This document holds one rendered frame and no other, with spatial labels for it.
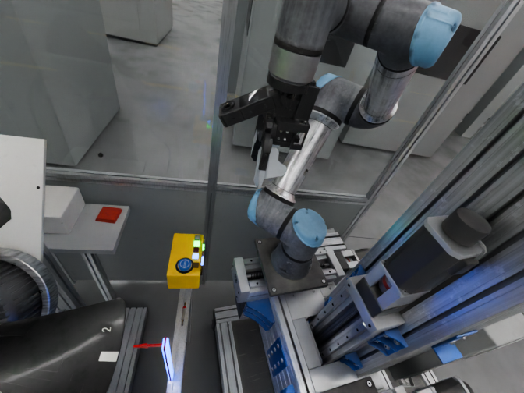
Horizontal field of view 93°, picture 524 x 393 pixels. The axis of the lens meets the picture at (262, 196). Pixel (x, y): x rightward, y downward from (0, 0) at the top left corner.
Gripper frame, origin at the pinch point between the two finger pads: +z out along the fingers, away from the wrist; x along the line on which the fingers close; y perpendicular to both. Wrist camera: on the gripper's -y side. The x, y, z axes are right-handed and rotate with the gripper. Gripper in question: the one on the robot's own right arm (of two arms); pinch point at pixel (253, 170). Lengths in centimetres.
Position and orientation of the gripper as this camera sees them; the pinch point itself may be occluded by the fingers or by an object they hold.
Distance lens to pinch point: 54.1
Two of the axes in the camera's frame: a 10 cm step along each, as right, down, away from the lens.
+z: -2.1, 7.0, 6.8
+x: -1.0, -7.1, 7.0
